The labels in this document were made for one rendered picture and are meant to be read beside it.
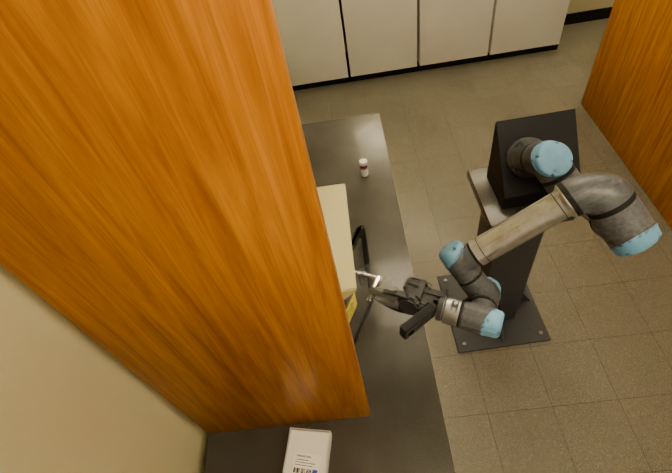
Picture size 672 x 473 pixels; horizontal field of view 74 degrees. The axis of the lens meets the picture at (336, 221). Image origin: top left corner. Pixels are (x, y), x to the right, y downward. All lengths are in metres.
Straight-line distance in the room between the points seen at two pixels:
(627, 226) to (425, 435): 0.76
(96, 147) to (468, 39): 3.90
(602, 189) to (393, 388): 0.80
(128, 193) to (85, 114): 0.12
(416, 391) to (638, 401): 1.43
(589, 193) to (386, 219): 0.83
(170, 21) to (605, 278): 2.73
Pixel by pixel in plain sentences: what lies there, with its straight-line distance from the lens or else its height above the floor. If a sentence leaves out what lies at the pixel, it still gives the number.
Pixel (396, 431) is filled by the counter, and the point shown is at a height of 0.94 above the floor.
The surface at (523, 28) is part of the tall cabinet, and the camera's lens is 4.43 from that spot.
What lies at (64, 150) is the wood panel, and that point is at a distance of 0.62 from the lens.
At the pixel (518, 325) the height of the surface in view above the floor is 0.02.
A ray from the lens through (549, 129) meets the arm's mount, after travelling 1.86.
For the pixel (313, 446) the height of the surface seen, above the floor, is 0.98.
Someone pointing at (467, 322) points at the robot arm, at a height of 1.22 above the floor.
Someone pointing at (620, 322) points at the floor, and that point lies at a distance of 2.83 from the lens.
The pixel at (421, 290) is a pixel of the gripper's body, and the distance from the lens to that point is 1.27.
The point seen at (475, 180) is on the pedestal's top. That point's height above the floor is 0.94.
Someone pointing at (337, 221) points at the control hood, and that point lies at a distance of 1.07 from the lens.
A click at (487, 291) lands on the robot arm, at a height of 1.21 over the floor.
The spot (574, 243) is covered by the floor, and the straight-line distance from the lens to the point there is 3.06.
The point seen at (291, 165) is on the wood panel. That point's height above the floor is 1.94.
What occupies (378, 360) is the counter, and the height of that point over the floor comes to 0.94.
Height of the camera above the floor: 2.32
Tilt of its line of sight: 49 degrees down
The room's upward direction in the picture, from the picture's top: 12 degrees counter-clockwise
